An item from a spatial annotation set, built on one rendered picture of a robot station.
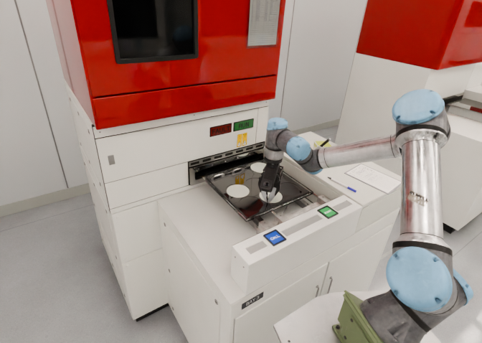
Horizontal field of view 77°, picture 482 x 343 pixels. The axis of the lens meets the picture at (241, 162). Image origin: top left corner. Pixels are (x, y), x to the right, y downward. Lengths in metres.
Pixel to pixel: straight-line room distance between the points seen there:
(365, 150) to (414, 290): 0.48
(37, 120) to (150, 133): 1.58
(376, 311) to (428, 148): 0.42
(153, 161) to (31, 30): 1.54
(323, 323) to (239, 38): 1.05
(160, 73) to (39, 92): 1.64
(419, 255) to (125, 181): 1.06
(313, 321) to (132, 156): 0.88
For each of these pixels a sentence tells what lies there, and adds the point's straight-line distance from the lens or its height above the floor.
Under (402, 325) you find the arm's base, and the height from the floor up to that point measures 1.01.
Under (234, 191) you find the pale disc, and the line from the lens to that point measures 1.33.
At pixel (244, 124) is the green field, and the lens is 1.49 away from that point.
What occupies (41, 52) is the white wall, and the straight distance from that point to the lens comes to 2.64.
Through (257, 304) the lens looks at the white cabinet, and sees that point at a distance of 1.15.
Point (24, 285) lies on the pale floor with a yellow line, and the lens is 2.45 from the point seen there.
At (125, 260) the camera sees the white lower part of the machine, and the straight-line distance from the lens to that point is 1.60.
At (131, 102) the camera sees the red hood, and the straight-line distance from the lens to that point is 1.16.
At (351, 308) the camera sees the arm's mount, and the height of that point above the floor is 0.96.
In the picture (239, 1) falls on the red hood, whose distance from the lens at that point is 1.29.
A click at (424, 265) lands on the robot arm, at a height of 1.21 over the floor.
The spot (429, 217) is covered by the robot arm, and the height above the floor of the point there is 1.26.
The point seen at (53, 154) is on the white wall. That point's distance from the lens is 2.87.
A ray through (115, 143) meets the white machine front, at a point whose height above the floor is 1.14.
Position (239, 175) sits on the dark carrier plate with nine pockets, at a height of 0.90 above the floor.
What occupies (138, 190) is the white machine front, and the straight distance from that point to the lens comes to 1.38.
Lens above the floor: 1.67
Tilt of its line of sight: 30 degrees down
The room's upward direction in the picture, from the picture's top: 3 degrees clockwise
